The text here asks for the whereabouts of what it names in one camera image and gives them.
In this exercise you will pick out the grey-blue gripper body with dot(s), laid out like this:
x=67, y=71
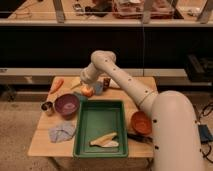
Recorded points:
x=98, y=88

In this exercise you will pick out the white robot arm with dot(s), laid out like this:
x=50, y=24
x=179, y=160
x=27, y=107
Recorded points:
x=176, y=140

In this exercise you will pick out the yellow and white sponge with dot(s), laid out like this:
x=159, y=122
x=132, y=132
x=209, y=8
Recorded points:
x=105, y=141

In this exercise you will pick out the purple bowl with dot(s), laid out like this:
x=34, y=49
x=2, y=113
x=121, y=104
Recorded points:
x=67, y=104

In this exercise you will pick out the orange toy carrot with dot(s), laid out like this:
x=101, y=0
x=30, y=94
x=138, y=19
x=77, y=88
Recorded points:
x=56, y=86

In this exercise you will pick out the green plastic tray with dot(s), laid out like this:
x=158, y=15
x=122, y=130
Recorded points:
x=97, y=118

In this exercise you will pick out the orange bowl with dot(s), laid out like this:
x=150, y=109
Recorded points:
x=141, y=123

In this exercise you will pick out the small metal cup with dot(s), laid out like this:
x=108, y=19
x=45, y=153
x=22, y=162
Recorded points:
x=47, y=108

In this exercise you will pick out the crumpled blue-grey cloth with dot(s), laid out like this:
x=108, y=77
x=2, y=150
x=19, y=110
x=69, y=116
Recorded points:
x=63, y=132

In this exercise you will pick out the wooden table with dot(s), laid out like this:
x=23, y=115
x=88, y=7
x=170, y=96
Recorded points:
x=41, y=145

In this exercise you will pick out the black utensil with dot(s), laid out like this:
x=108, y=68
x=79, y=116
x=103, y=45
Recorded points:
x=140, y=138

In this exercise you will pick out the dark foot pedal box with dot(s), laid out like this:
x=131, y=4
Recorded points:
x=205, y=134

